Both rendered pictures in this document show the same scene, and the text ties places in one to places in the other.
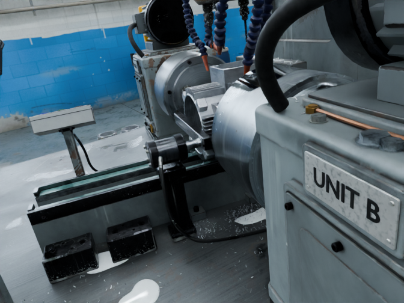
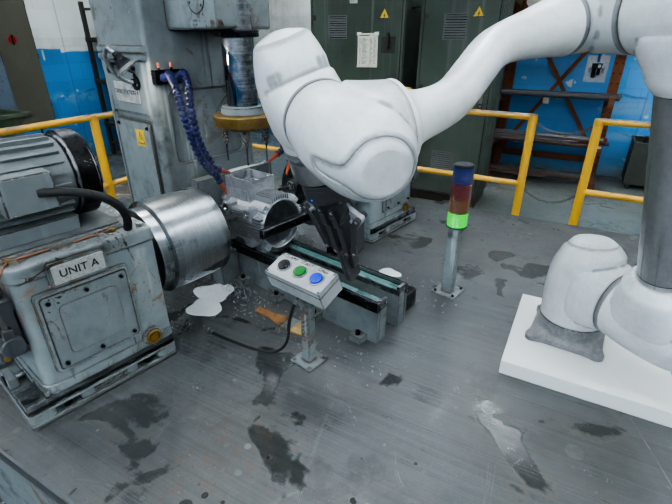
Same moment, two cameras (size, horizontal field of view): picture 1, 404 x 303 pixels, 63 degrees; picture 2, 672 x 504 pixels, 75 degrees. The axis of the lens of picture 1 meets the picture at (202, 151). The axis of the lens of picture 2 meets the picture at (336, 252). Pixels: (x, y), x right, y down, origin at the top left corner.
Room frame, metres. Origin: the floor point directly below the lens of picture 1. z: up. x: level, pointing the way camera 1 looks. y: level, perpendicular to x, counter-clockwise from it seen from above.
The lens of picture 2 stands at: (1.40, 1.16, 1.55)
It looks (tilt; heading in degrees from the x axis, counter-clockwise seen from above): 26 degrees down; 235
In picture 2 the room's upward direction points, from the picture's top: straight up
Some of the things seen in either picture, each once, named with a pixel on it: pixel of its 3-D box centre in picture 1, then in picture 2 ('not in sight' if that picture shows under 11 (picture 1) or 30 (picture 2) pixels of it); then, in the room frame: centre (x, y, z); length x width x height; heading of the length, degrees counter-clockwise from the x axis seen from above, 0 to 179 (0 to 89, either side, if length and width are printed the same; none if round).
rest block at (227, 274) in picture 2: not in sight; (225, 263); (0.96, -0.12, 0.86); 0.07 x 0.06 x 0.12; 15
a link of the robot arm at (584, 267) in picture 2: not in sight; (586, 279); (0.35, 0.73, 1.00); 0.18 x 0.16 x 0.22; 78
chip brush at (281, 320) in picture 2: not in sight; (282, 320); (0.92, 0.20, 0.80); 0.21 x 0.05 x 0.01; 110
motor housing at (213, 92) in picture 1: (228, 116); (260, 215); (0.84, -0.09, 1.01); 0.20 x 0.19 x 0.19; 105
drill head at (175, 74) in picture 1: (189, 88); (159, 244); (1.18, 0.01, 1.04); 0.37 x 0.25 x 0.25; 15
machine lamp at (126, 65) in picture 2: not in sight; (127, 70); (1.12, -0.24, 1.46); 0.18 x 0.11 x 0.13; 105
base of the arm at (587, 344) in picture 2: not in sight; (570, 320); (0.33, 0.71, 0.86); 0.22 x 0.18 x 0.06; 22
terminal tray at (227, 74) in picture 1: (239, 77); (250, 185); (0.85, -0.12, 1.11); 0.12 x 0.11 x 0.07; 105
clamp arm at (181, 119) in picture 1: (190, 128); (292, 222); (0.78, 0.02, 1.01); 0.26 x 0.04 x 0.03; 15
